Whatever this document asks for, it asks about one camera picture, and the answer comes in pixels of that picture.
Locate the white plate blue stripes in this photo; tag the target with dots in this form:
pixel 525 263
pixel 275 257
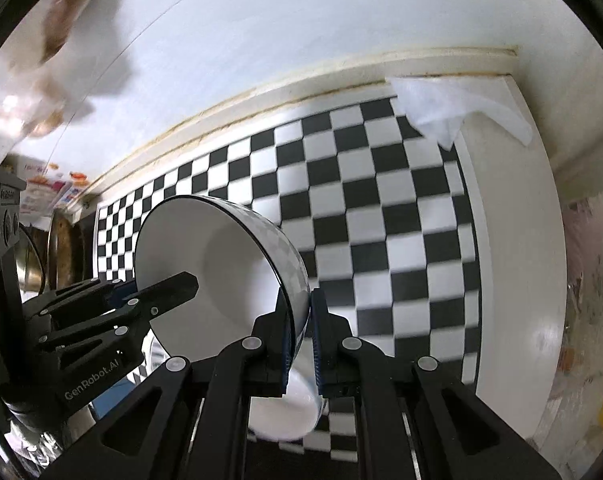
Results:
pixel 154 356

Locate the colourful printed box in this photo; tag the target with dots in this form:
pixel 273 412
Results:
pixel 49 186

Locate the black white checkered mat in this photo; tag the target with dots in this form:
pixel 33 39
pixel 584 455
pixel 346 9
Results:
pixel 380 215

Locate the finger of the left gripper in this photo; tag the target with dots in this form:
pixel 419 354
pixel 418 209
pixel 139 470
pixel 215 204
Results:
pixel 78 303
pixel 131 304

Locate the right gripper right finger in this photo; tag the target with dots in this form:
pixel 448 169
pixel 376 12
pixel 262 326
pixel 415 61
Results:
pixel 413 420

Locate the steel pot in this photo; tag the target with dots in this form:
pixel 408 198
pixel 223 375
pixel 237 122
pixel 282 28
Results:
pixel 50 259

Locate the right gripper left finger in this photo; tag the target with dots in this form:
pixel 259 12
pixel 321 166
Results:
pixel 189 423

